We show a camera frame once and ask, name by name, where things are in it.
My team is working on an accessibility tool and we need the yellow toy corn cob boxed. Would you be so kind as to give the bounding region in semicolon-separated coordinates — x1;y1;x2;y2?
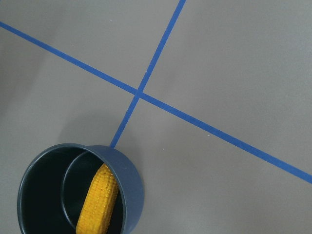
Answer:
76;164;119;234

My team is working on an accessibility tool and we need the dark blue saucepan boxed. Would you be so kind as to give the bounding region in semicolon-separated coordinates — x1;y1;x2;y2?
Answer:
17;143;144;234

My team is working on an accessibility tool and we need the brown paper table mat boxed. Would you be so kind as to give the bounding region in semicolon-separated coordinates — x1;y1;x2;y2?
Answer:
0;0;312;234

